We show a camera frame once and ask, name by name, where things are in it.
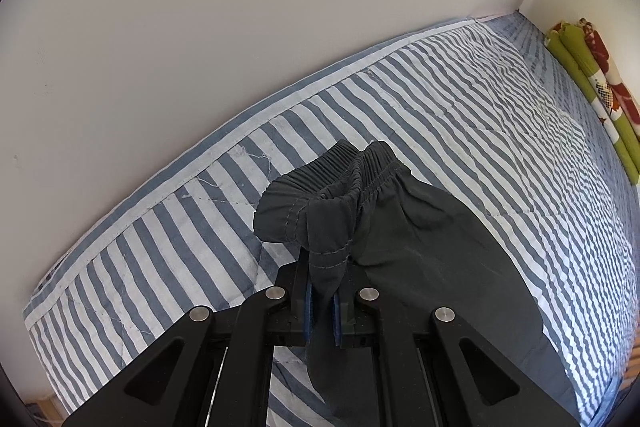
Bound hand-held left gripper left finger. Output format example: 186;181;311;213
60;252;316;427

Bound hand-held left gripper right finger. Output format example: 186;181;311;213
331;264;583;427

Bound blue white striped bed blanket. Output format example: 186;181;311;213
22;12;640;427

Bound dark grey pants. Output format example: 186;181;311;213
252;139;581;427

